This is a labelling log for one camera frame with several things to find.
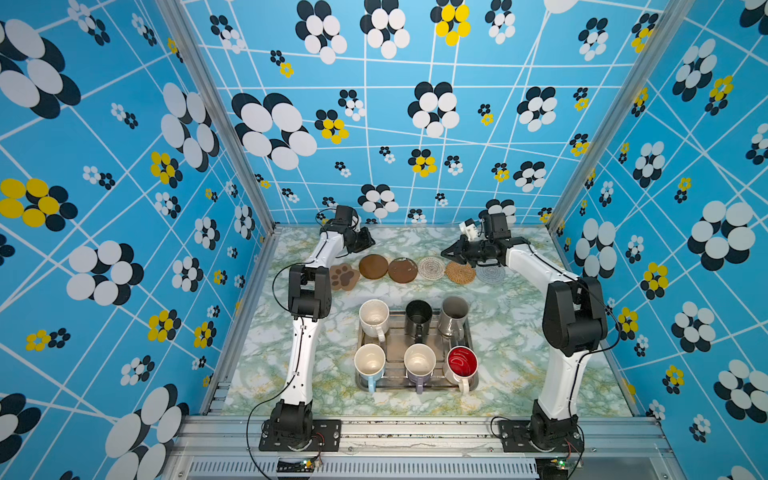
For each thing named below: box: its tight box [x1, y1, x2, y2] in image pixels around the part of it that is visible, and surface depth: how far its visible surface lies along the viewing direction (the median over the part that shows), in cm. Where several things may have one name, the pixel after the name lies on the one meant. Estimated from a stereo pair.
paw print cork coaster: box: [330, 263, 360, 291], surface depth 107 cm
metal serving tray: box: [354, 309, 479, 391], surface depth 86 cm
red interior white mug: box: [443, 345, 479, 395], surface depth 81 cm
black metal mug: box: [405, 299, 433, 344], surface depth 89 cm
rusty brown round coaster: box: [388, 257, 418, 284], surface depth 108 cm
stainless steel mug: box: [438, 296, 469, 340], surface depth 88 cm
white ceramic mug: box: [359, 298, 390, 342], surface depth 90 cm
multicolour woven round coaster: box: [418, 256, 445, 281], surface depth 108 cm
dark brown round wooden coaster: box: [359, 254, 389, 280], surface depth 110 cm
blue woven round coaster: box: [476, 265, 506, 285], surface depth 107 cm
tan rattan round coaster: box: [445, 261, 476, 285], surface depth 107 cm
